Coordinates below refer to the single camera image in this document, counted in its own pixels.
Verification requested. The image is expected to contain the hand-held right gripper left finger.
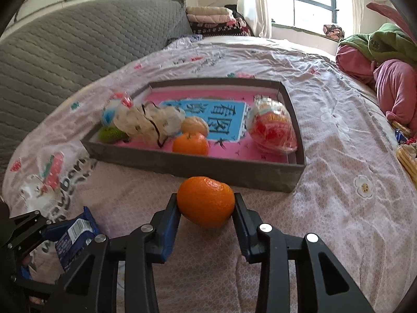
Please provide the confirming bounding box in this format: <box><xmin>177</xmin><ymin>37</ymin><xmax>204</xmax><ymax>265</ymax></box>
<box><xmin>46</xmin><ymin>193</ymin><xmax>182</xmax><ymax>313</ymax></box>

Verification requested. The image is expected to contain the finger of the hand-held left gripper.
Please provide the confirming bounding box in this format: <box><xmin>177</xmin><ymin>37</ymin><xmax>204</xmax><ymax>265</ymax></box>
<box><xmin>5</xmin><ymin>210</ymin><xmax>54</xmax><ymax>258</ymax></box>
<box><xmin>11</xmin><ymin>262</ymin><xmax>66</xmax><ymax>297</ymax></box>

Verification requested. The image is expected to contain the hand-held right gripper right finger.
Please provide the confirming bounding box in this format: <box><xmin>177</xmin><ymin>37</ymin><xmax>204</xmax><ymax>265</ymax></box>
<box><xmin>233</xmin><ymin>192</ymin><xmax>375</xmax><ymax>313</ymax></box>

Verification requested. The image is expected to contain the blue cookie packet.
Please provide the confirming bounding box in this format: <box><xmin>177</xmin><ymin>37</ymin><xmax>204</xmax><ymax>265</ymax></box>
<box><xmin>21</xmin><ymin>206</ymin><xmax>101</xmax><ymax>279</ymax></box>

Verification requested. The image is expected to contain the orange tangerine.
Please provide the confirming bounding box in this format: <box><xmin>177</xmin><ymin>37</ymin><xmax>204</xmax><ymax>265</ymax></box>
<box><xmin>176</xmin><ymin>176</ymin><xmax>236</xmax><ymax>229</ymax></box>
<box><xmin>172</xmin><ymin>132</ymin><xmax>210</xmax><ymax>156</ymax></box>

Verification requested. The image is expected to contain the grey shallow cardboard box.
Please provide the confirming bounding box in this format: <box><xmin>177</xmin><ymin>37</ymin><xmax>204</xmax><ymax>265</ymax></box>
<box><xmin>80</xmin><ymin>77</ymin><xmax>307</xmax><ymax>193</ymax></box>

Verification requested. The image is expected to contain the red snack bag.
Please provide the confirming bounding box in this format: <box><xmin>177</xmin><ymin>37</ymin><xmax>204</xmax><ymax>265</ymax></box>
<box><xmin>245</xmin><ymin>97</ymin><xmax>298</xmax><ymax>155</ymax></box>

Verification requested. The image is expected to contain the brown walnut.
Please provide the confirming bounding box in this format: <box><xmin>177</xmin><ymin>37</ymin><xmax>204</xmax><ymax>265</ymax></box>
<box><xmin>181</xmin><ymin>116</ymin><xmax>209</xmax><ymax>136</ymax></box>

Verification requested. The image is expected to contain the cream patterned scrunchie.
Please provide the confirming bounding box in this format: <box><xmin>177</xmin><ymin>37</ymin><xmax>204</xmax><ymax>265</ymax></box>
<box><xmin>112</xmin><ymin>103</ymin><xmax>186</xmax><ymax>147</ymax></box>

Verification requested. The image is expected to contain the green fuzzy ring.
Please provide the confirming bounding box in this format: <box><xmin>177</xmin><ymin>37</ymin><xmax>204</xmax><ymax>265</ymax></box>
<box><xmin>98</xmin><ymin>127</ymin><xmax>129</xmax><ymax>143</ymax></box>

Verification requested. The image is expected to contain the blue white toy ball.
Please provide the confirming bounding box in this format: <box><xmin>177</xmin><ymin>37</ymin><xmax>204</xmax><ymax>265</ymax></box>
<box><xmin>100</xmin><ymin>92</ymin><xmax>134</xmax><ymax>128</ymax></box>

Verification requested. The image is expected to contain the yellow wafer packet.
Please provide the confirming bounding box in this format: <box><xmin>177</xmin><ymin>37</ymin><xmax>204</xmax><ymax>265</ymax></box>
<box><xmin>396</xmin><ymin>145</ymin><xmax>417</xmax><ymax>183</ymax></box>

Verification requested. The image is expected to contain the grey quilted headboard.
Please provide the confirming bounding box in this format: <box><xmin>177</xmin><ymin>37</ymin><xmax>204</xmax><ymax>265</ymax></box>
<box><xmin>0</xmin><ymin>0</ymin><xmax>193</xmax><ymax>170</ymax></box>

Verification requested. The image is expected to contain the small yellow snack wrapper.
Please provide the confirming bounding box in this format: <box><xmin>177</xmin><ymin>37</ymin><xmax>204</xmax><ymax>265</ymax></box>
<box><xmin>390</xmin><ymin>120</ymin><xmax>412</xmax><ymax>134</ymax></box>

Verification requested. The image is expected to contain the pink quilt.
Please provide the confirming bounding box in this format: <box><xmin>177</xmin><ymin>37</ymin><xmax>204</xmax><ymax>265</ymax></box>
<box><xmin>335</xmin><ymin>2</ymin><xmax>417</xmax><ymax>134</ymax></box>

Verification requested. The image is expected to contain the stack of folded blankets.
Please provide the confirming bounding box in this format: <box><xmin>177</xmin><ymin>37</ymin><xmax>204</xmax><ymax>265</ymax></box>
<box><xmin>186</xmin><ymin>6</ymin><xmax>255</xmax><ymax>37</ymax></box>

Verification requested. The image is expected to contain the cream curtain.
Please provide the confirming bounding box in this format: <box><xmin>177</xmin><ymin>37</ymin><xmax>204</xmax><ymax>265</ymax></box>
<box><xmin>345</xmin><ymin>0</ymin><xmax>364</xmax><ymax>36</ymax></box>
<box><xmin>237</xmin><ymin>0</ymin><xmax>272</xmax><ymax>39</ymax></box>

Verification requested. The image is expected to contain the green blanket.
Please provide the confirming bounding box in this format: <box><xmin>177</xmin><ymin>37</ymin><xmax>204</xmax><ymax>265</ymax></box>
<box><xmin>339</xmin><ymin>23</ymin><xmax>417</xmax><ymax>69</ymax></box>

